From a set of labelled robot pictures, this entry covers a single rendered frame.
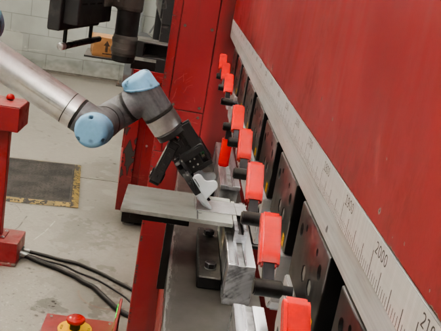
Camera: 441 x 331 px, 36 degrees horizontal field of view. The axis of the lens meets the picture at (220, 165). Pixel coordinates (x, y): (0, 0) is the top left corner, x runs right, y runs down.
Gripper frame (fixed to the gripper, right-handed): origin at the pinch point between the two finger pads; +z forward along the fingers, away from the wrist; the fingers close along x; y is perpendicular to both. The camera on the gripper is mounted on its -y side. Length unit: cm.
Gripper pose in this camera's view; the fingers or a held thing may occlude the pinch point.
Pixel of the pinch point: (205, 201)
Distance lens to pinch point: 169.1
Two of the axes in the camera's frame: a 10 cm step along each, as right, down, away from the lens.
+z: 5.1, 8.1, 2.8
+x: -0.8, -2.8, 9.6
